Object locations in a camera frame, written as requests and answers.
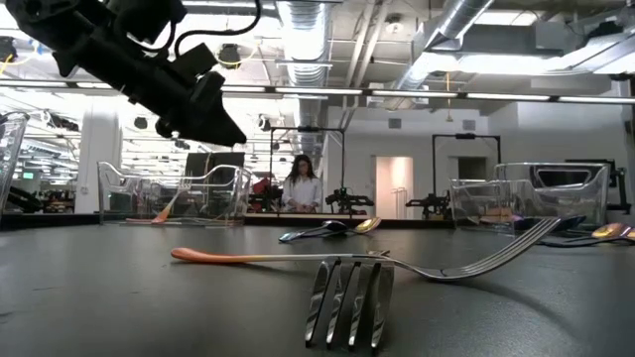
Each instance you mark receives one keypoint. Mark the green exit sign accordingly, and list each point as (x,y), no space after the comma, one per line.
(28,175)

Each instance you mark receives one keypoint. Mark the black gantry frame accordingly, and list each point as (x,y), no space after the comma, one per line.
(307,129)
(466,136)

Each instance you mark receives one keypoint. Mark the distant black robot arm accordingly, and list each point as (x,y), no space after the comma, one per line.
(431,204)
(349,201)

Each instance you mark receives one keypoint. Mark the black ceiling device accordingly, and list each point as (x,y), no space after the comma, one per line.
(229,55)

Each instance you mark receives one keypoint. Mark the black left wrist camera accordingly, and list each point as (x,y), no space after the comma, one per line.
(149,17)

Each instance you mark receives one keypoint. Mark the white door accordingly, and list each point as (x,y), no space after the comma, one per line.
(394,188)

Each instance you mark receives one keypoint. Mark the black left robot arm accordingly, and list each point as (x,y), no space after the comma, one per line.
(44,25)

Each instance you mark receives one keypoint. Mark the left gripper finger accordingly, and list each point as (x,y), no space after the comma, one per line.
(208,124)

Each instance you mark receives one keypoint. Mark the red equipment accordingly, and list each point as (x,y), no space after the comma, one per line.
(260,191)

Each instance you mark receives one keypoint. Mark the clear plastic bin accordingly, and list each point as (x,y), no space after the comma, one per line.
(223,198)
(12,149)
(496,198)

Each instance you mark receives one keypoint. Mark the silver ceiling duct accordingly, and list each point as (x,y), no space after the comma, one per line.
(446,30)
(305,49)

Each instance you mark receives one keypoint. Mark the iridescent rainbow spoon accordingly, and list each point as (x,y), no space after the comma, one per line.
(317,230)
(369,225)
(496,219)
(612,230)

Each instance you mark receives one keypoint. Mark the person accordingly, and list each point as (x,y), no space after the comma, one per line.
(302,193)

